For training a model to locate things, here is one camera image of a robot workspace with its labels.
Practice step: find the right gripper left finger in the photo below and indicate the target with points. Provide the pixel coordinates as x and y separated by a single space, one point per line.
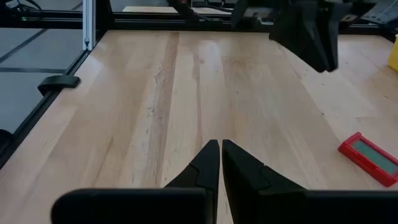
199 186

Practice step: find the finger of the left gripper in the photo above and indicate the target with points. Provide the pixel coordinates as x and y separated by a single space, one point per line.
301 43
331 40

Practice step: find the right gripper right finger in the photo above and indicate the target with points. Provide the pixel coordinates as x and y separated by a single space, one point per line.
248 193

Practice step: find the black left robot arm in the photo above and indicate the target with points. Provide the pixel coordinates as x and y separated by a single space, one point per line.
192 12

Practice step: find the yellow plastic basket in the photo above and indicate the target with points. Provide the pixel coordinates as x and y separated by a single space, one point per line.
394 54

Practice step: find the red digital clock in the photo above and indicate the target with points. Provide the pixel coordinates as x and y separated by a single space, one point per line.
373 158

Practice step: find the silver aluminium extrusion bar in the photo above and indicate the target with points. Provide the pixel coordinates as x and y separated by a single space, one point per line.
88 25

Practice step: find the black table bracket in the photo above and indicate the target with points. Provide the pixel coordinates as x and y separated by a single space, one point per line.
4 140
59 83

